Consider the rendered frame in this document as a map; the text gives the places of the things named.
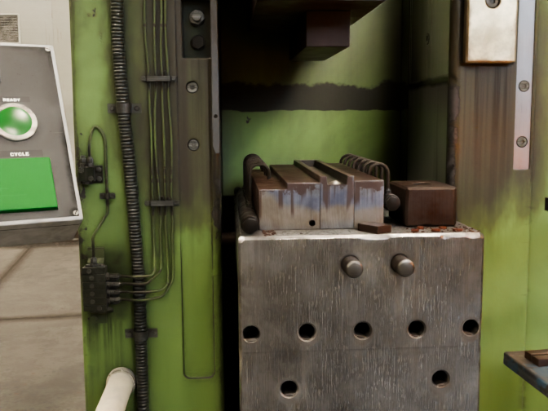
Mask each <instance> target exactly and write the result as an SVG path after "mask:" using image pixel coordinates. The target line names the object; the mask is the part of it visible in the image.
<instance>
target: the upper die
mask: <svg viewBox="0 0 548 411"><path fill-rule="evenodd" d="M385 1H386V0H247V29H248V33H289V32H290V31H291V29H292V28H293V27H294V26H295V25H296V24H297V22H298V21H299V19H300V18H301V17H302V16H303V14H304V13H305V11H350V26H351V25H352V24H354V23H355V22H356V21H357V20H359V19H361V18H362V17H363V16H365V15H367V14H368V13H369V12H371V11H372V10H373V9H374V8H376V7H378V6H379V5H380V4H382V3H383V2H385Z"/></svg>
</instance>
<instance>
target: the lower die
mask: <svg viewBox="0 0 548 411"><path fill-rule="evenodd" d="M301 161H315V160H294V164H293V165H270V171H271V178H270V179H267V176H265V175H264V173H263V172H261V170H252V172H251V183H252V202H253V203H254V210H255V213H256V215H257V218H258V221H259V230H300V229H342V228H358V223H365V222H376V223H383V205H384V180H382V179H379V178H376V177H374V176H372V175H367V174H366V173H364V172H361V171H359V170H356V169H353V168H351V167H350V166H346V165H344V164H342V163H325V162H322V161H320V160H316V161H318V162H320V163H322V164H324V165H326V166H328V167H330V168H332V169H334V170H337V171H339V172H341V173H343V174H345V175H347V185H327V178H326V176H325V175H323V174H322V173H320V172H319V171H317V170H314V169H313V168H311V167H310V166H308V165H306V164H304V163H303V162H301ZM311 220H314V221H315V222H316V224H315V226H313V227H312V226H310V225H309V222H310V221H311Z"/></svg>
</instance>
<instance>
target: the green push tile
mask: <svg viewBox="0 0 548 411"><path fill-rule="evenodd" d="M57 207H58V204H57V199H56V194H55V184H54V179H53V174H52V169H51V159H50V158H49V157H28V158H3V159H0V214H5V213H16V212H29V211H40V210H56V209H57Z"/></svg>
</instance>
